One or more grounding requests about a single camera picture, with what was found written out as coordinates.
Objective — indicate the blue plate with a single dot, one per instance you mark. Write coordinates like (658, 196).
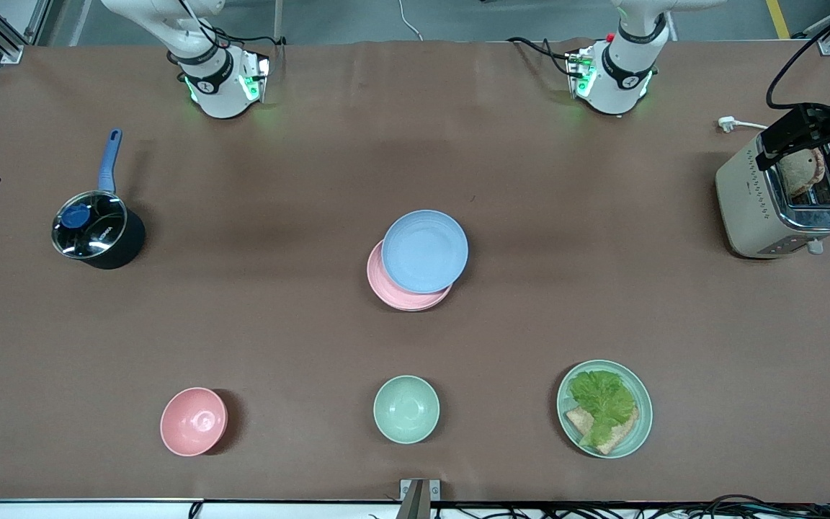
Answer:
(425, 251)

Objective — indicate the pink plate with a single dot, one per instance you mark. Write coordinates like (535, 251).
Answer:
(386, 288)

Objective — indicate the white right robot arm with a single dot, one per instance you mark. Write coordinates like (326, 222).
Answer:
(217, 90)

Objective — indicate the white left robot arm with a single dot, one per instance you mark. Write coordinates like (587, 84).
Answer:
(620, 83)

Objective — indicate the toasted bread slice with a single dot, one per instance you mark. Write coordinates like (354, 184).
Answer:
(800, 173)

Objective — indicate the silver beige toaster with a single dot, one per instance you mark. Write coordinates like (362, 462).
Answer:
(750, 209)

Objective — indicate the white power plug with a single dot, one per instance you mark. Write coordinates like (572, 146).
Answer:
(728, 124)

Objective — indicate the glass lid blue knob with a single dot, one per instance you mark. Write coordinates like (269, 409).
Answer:
(91, 225)

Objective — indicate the green plate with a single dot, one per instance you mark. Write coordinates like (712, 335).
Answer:
(642, 414)

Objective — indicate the green lettuce leaf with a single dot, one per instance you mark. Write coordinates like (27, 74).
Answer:
(602, 400)

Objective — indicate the pink bowl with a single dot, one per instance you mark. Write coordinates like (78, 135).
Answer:
(193, 422)

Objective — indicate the brown bread slice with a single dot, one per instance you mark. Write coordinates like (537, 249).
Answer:
(620, 436)

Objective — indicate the green bowl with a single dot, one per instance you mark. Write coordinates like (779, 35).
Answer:
(406, 409)

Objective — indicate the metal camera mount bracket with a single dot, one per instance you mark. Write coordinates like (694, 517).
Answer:
(419, 497)

